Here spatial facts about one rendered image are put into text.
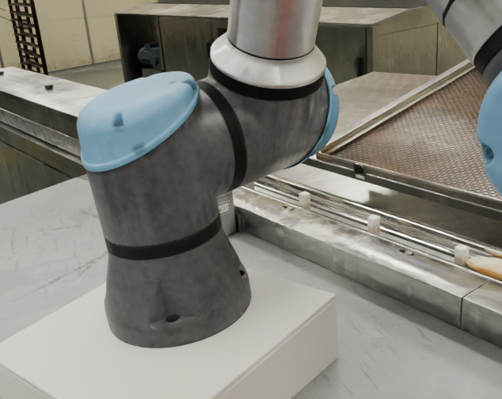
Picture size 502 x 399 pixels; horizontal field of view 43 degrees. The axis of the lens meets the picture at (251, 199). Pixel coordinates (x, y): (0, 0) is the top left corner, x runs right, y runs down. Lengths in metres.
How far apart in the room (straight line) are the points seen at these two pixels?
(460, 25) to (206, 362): 0.39
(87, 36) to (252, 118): 7.70
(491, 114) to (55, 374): 0.48
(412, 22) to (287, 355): 3.31
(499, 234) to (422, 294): 0.25
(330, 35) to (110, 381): 3.31
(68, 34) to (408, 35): 5.20
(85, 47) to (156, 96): 7.72
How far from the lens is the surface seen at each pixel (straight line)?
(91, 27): 8.30
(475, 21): 0.27
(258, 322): 0.62
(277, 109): 0.61
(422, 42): 3.91
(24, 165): 1.90
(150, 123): 0.55
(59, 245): 1.04
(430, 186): 0.94
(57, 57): 8.14
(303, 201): 0.98
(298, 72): 0.60
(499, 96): 0.25
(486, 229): 0.98
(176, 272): 0.59
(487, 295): 0.73
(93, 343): 0.65
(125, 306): 0.62
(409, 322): 0.75
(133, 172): 0.56
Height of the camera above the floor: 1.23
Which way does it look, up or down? 22 degrees down
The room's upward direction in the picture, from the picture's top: 5 degrees counter-clockwise
